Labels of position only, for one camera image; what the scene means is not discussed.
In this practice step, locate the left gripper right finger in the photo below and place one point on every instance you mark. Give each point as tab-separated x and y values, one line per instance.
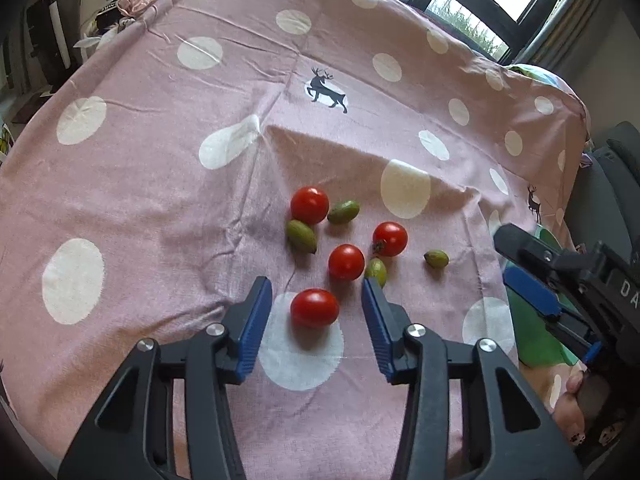
507	431

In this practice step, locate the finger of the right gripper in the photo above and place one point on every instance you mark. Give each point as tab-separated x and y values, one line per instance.
549	327
554	268

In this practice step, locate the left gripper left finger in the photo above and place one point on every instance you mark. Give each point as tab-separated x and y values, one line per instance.
127	434

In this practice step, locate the green plastic bowl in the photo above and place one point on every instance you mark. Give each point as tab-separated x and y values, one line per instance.
536	346

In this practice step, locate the grey sofa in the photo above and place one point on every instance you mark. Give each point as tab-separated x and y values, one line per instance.
604	204

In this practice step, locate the green olive fruit far right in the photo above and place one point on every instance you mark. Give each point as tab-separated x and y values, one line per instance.
436	259

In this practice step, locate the green olive fruit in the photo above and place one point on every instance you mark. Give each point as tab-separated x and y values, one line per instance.
343	213
301	237
376	269
436	259

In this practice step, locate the red cherry tomato front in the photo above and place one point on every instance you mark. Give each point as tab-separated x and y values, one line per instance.
314	308

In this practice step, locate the red cherry tomato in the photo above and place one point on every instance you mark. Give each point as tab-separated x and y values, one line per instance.
346	262
309	205
389	239
314	308

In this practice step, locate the red cherry tomato right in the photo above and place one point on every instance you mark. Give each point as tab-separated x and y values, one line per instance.
389	239

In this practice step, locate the green olive fruit centre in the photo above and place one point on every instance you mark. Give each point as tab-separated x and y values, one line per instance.
376	269

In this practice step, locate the green olive fruit left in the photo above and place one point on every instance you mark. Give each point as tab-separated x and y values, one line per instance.
301	237

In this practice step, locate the red cherry tomato middle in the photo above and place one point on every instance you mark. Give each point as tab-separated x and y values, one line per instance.
346	262

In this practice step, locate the green olive fruit back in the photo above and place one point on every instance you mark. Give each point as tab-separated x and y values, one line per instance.
343	213

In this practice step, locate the red cherry tomato back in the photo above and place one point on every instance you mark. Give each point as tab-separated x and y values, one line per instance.
309	205

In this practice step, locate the pink polka dot tablecloth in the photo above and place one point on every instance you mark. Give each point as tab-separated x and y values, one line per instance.
144	198

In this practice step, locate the pink fabric flower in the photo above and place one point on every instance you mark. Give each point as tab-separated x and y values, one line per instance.
133	8

